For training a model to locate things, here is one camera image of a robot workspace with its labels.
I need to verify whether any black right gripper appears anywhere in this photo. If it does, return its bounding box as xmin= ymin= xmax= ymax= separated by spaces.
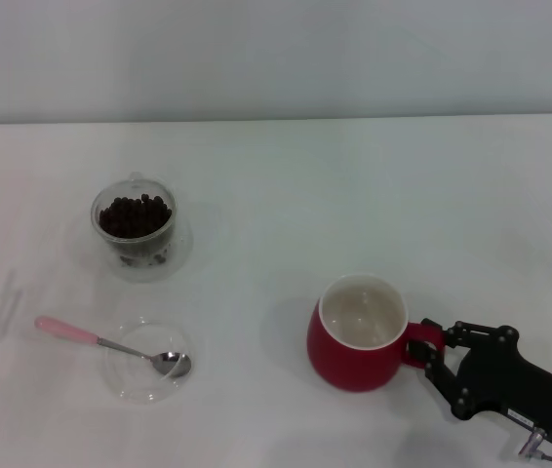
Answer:
xmin=407 ymin=317 xmax=552 ymax=448

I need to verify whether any red mug white inside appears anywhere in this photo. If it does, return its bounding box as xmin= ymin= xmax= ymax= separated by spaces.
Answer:
xmin=305 ymin=273 xmax=446 ymax=393

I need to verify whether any pink handled metal spoon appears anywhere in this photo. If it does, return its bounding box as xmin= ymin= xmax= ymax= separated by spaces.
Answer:
xmin=34 ymin=315 xmax=193 ymax=379

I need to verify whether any glass cup with spout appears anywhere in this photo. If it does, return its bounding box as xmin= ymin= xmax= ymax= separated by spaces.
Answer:
xmin=90 ymin=171 xmax=194 ymax=284

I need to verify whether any heap of coffee beans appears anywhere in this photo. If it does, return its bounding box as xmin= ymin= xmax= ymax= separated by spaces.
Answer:
xmin=99 ymin=193 xmax=174 ymax=240

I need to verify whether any clear glass saucer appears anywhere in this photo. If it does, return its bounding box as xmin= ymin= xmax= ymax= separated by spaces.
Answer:
xmin=103 ymin=315 xmax=194 ymax=405

